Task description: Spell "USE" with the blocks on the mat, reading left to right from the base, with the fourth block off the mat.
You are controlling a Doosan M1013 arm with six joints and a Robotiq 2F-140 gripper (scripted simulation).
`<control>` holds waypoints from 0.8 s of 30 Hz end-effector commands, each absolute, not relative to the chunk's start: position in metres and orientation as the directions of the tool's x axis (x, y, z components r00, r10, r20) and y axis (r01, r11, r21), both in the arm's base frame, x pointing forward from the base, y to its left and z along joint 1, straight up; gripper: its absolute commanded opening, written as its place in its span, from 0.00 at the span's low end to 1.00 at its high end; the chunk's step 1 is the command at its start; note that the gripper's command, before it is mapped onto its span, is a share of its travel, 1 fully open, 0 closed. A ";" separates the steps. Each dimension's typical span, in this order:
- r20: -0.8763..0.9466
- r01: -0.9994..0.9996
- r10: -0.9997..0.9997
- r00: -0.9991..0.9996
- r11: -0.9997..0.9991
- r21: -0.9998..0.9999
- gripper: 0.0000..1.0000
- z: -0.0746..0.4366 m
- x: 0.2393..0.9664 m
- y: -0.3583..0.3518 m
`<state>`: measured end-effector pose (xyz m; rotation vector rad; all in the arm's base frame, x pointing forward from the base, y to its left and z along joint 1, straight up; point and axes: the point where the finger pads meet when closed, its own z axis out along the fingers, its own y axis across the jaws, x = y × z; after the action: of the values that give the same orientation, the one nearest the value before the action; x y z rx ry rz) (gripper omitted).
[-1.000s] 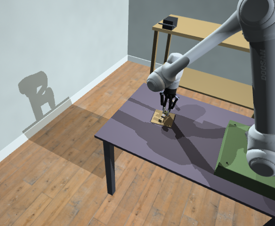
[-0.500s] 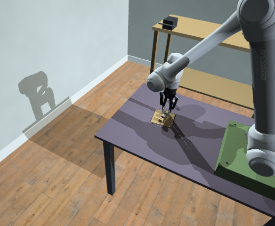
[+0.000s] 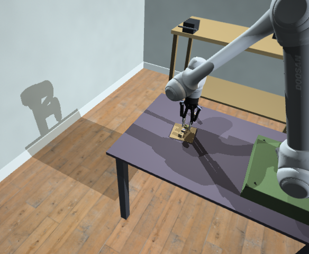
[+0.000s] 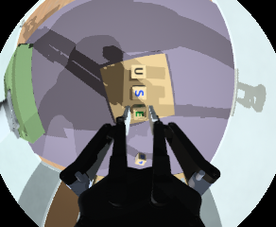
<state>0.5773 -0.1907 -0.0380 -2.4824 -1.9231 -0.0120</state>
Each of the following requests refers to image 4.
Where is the tan flat mat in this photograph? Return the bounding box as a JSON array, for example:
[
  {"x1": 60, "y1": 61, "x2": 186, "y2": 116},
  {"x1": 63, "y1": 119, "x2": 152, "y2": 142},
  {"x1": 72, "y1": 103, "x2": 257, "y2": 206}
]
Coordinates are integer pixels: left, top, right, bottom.
[{"x1": 100, "y1": 54, "x2": 175, "y2": 124}]

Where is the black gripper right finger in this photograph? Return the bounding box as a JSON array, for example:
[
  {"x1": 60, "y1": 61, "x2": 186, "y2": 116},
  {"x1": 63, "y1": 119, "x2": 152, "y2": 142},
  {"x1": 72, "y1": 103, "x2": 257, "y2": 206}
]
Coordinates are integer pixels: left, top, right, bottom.
[{"x1": 148, "y1": 105, "x2": 221, "y2": 206}]

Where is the beige letter block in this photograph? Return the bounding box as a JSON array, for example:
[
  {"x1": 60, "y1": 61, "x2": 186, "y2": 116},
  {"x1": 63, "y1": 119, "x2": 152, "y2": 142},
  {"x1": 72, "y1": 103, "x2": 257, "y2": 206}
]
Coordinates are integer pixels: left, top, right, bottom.
[
  {"x1": 132, "y1": 85, "x2": 147, "y2": 100},
  {"x1": 131, "y1": 64, "x2": 146, "y2": 79},
  {"x1": 133, "y1": 104, "x2": 147, "y2": 119},
  {"x1": 135, "y1": 153, "x2": 147, "y2": 166}
]

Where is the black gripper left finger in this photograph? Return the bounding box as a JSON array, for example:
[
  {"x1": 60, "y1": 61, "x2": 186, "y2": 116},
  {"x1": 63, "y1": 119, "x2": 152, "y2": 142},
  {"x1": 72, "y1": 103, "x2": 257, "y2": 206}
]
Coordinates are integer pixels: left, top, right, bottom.
[{"x1": 60, "y1": 106, "x2": 130, "y2": 206}]

